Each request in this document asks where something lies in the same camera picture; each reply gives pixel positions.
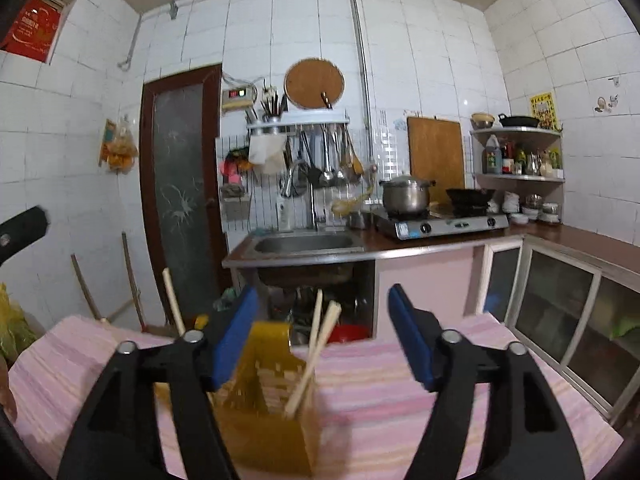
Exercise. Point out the steel sink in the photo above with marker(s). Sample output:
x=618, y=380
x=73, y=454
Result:
x=305, y=244

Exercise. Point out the wooden cutting board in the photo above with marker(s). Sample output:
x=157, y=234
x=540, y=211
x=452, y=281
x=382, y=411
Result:
x=435, y=152

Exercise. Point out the round wooden lid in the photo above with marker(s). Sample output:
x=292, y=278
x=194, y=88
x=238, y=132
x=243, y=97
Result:
x=312, y=82

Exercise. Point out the steel cooking pot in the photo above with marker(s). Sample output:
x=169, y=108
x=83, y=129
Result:
x=405, y=197

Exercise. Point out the yellow plastic bag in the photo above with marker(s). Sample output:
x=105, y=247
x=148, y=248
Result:
x=15, y=325

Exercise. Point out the white hanging cloth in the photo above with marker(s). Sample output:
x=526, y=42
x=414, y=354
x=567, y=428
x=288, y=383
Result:
x=267, y=152

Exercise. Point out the red basin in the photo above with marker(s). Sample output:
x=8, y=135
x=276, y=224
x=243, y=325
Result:
x=350, y=332

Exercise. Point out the brown door with frosted glass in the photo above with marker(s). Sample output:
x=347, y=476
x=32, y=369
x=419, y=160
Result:
x=182, y=195

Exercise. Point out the pink striped tablecloth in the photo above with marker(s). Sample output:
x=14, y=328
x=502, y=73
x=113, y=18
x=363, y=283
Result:
x=365, y=410

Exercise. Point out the long wooden stick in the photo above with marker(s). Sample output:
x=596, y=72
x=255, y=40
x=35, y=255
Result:
x=132, y=280

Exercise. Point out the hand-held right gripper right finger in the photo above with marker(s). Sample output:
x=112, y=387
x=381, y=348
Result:
x=412, y=340

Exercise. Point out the glass door counter cabinets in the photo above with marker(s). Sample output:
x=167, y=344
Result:
x=560, y=300

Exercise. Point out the metal wall pipe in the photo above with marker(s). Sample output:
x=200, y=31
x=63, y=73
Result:
x=361, y=60

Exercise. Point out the stack of white bowls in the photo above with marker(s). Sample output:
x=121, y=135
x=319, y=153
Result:
x=511, y=202

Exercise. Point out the yellow perforated utensil holder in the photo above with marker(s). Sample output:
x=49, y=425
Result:
x=265, y=410

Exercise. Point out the wooden chopstick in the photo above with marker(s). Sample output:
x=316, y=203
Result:
x=315, y=360
x=316, y=320
x=173, y=300

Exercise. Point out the white corner shelf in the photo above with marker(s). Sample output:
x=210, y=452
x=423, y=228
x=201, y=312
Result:
x=520, y=132

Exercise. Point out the hanging orange plastic bag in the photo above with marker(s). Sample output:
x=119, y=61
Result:
x=120, y=150

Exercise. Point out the beige wall meter box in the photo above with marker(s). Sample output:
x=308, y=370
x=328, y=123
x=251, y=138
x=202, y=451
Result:
x=239, y=99

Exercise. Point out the wall stickers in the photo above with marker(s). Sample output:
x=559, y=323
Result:
x=606, y=102

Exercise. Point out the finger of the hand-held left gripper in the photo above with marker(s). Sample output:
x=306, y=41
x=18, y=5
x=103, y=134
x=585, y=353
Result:
x=25, y=232

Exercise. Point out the short wooden stick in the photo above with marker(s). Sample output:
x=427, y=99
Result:
x=87, y=287

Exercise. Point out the small steel cup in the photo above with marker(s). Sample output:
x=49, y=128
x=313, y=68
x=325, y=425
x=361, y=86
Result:
x=357, y=221

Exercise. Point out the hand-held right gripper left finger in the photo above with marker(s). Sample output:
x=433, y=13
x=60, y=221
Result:
x=235, y=340

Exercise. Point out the steel kitchen faucet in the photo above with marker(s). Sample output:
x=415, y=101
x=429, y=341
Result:
x=311, y=200

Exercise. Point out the yellow wall poster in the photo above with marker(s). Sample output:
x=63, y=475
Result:
x=543, y=110

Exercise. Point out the black frying pan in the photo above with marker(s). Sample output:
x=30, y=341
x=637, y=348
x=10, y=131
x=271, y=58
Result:
x=520, y=121

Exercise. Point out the black wok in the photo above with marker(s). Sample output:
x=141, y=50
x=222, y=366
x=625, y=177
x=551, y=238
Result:
x=470, y=197

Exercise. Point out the steel gas stove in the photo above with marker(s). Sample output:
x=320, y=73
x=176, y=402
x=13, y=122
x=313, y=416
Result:
x=450, y=224

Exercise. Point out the row of hanging ladles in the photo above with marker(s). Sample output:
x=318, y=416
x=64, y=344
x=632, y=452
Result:
x=327, y=160

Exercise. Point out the red wall poster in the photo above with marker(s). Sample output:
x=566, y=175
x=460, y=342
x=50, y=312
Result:
x=35, y=27

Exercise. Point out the steel cup of kitchen utensils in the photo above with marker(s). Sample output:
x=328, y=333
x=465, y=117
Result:
x=272, y=107

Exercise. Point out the metal wall utensil rack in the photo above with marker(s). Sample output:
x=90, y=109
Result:
x=300, y=121

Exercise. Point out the pink toy on grid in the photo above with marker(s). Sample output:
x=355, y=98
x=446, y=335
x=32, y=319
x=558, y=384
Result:
x=235, y=170

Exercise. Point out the beige bowl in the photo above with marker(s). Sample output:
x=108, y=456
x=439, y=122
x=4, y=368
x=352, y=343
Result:
x=482, y=121

